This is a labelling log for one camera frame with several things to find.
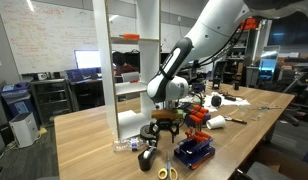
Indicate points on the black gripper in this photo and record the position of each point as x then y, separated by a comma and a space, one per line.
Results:
164, 124

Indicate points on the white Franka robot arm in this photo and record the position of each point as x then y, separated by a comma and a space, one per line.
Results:
210, 30

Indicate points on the white wooden shelf unit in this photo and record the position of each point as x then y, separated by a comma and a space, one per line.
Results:
107, 66

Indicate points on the orange tool on shelf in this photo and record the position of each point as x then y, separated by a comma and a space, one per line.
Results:
131, 36

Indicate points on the black tape dispenser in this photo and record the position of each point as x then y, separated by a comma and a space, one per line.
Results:
146, 160

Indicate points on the blue hex key holder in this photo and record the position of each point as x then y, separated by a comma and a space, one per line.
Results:
194, 153

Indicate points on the white paper roll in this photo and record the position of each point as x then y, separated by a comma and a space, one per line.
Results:
216, 122

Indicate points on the black round device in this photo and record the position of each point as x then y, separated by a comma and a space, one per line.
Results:
216, 100

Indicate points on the grey office chair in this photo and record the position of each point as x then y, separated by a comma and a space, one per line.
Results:
130, 77

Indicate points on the yellow black hand tool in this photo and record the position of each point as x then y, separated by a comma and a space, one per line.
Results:
236, 120

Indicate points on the white papers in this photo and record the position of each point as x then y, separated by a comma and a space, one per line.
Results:
232, 100

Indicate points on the person in maroon hoodie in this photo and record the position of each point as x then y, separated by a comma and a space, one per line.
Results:
124, 66

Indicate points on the small black cup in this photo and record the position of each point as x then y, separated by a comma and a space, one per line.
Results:
236, 86

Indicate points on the clear plastic packaging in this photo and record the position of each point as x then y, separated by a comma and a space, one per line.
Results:
262, 108

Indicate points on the lit computer monitor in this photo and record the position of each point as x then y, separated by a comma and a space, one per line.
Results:
88, 59

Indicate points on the black storage rack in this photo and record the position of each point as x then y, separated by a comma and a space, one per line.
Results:
240, 56

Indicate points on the black metal cabinet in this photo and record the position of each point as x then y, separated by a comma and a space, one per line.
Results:
50, 100

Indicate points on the orange storage bins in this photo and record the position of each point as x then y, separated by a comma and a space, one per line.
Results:
250, 24

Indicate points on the white air purifier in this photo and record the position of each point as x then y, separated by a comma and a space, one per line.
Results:
24, 130

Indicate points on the blue recycling bin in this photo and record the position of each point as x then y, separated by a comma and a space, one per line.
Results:
17, 98

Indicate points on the grey duct tape roll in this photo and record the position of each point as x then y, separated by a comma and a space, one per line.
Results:
145, 132

